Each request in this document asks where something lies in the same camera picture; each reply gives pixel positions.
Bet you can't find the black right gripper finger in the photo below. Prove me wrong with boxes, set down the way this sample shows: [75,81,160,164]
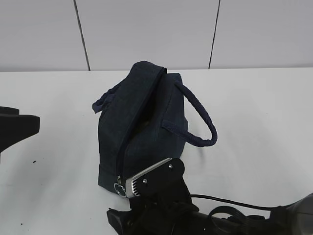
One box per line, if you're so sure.
[107,208,134,235]

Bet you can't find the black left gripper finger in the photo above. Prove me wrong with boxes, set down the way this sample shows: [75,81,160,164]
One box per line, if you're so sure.
[0,106,40,153]

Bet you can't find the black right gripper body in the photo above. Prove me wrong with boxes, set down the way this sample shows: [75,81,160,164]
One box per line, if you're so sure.
[129,159,199,235]

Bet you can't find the dark blue lunch bag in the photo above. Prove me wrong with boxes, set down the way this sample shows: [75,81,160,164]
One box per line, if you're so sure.
[92,61,218,197]

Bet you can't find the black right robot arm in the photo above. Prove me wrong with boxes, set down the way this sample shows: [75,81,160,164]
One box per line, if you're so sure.
[107,158,313,235]

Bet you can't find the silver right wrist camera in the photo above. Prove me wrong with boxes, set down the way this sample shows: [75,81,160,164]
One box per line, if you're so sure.
[125,158,172,199]

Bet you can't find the silver zipper pull ring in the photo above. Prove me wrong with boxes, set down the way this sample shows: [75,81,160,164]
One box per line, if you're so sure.
[112,175,128,198]

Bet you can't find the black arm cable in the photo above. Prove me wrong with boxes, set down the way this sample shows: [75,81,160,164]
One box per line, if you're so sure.
[189,194,277,211]

